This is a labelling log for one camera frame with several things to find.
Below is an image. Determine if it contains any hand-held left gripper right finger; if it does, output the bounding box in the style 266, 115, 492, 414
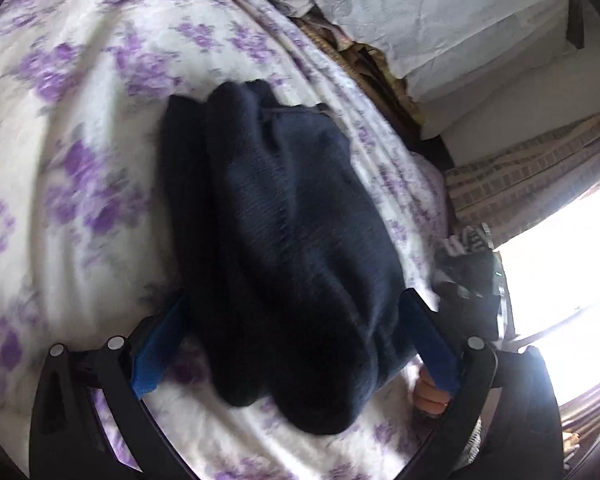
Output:
399, 289, 567, 480

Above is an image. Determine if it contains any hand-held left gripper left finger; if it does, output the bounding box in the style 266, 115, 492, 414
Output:
29, 291, 192, 480

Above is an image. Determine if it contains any navy knit sweater yellow trim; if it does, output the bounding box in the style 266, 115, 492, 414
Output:
159, 80, 410, 436

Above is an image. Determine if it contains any person's right hand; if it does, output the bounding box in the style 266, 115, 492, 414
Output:
411, 366, 453, 420

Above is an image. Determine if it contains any beige striped curtain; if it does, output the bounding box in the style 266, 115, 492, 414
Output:
442, 112, 600, 248

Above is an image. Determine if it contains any purple floral bedsheet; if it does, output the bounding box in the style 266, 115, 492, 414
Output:
0, 0, 453, 480

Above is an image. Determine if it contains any white pillow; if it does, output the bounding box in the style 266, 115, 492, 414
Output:
237, 0, 573, 103

